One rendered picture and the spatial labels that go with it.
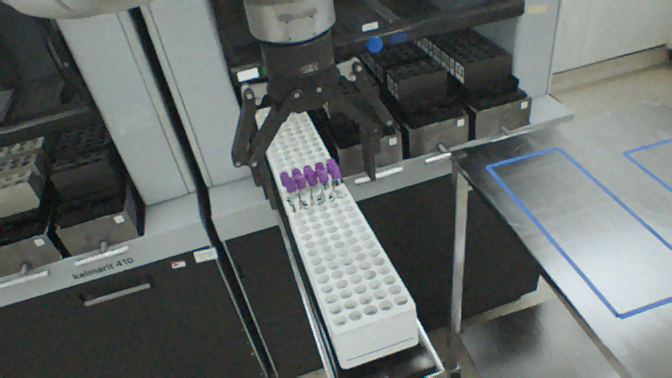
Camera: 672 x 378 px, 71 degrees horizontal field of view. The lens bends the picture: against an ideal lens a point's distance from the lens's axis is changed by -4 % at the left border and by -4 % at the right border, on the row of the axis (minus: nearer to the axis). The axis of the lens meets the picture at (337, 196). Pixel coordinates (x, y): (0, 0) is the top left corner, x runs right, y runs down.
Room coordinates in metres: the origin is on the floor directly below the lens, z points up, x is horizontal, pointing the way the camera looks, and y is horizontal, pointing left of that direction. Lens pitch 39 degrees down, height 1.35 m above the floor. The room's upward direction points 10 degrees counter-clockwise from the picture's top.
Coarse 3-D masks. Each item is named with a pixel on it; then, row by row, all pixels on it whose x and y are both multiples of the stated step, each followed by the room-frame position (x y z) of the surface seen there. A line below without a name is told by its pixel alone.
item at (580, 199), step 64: (576, 128) 0.73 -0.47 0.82; (640, 128) 0.70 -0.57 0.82; (512, 192) 0.59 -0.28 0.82; (576, 192) 0.56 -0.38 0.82; (640, 192) 0.53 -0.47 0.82; (576, 256) 0.43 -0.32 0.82; (640, 256) 0.41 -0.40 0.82; (448, 320) 0.71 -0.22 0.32; (512, 320) 0.71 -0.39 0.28; (576, 320) 0.34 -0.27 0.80; (640, 320) 0.32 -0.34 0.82
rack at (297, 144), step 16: (256, 112) 0.91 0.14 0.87; (304, 112) 0.88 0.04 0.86; (288, 128) 0.83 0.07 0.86; (304, 128) 0.82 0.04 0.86; (272, 144) 0.78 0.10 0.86; (288, 144) 0.77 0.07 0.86; (304, 144) 0.77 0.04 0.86; (320, 144) 0.75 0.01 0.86; (272, 160) 0.73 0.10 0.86; (288, 160) 0.73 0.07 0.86; (304, 160) 0.72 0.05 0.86; (320, 160) 0.70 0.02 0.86
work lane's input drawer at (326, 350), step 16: (256, 128) 0.93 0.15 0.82; (272, 176) 0.74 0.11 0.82; (288, 224) 0.60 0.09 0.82; (288, 240) 0.58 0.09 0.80; (304, 272) 0.49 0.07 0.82; (304, 288) 0.47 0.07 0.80; (304, 304) 0.44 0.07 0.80; (320, 320) 0.40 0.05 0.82; (320, 336) 0.39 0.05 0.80; (320, 352) 0.36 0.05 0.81; (400, 352) 0.34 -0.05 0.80; (416, 352) 0.33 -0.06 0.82; (432, 352) 0.33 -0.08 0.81; (336, 368) 0.33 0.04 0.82; (352, 368) 0.33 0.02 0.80; (368, 368) 0.32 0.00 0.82; (384, 368) 0.32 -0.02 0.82; (400, 368) 0.31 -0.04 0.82; (416, 368) 0.31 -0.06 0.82; (432, 368) 0.31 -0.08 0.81
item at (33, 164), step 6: (24, 162) 0.85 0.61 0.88; (30, 162) 0.84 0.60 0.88; (36, 162) 0.85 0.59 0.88; (0, 168) 0.84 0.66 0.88; (6, 168) 0.84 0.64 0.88; (12, 168) 0.84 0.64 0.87; (18, 168) 0.83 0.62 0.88; (24, 168) 0.83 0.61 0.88; (30, 168) 0.84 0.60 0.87; (36, 168) 0.84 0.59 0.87; (0, 174) 0.83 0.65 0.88; (6, 174) 0.83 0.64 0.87; (12, 174) 0.83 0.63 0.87; (36, 174) 0.84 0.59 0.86; (42, 174) 0.84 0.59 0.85; (42, 180) 0.84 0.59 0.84
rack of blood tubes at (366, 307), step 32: (320, 192) 0.61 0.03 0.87; (320, 224) 0.53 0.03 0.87; (352, 224) 0.52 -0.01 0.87; (320, 256) 0.46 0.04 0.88; (352, 256) 0.45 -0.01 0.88; (384, 256) 0.43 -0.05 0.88; (320, 288) 0.40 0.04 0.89; (352, 288) 0.39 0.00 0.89; (384, 288) 0.38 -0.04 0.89; (352, 320) 0.35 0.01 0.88; (384, 320) 0.33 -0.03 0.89; (416, 320) 0.34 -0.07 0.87; (352, 352) 0.32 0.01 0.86; (384, 352) 0.32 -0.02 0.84
